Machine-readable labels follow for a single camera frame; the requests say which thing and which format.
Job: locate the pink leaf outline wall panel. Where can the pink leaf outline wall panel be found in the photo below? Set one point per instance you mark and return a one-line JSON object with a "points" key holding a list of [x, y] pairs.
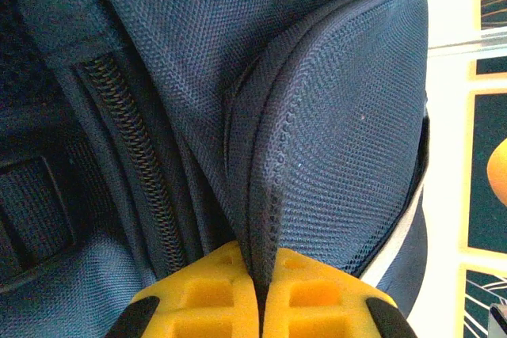
{"points": [[483, 298]]}

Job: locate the navy blue student backpack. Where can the navy blue student backpack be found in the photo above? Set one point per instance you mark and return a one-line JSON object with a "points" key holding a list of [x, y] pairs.
{"points": [[237, 96]]}

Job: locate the yellow oval leaf wall panel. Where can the yellow oval leaf wall panel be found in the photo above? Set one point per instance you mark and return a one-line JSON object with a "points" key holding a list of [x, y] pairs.
{"points": [[491, 172]]}

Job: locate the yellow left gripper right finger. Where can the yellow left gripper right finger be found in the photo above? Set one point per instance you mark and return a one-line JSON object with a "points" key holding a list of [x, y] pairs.
{"points": [[317, 302]]}

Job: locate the aluminium corner post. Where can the aluminium corner post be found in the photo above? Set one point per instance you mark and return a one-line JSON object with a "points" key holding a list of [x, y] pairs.
{"points": [[475, 43]]}

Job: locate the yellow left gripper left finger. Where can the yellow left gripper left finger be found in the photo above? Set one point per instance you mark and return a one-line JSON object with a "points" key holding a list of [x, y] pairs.
{"points": [[206, 302]]}

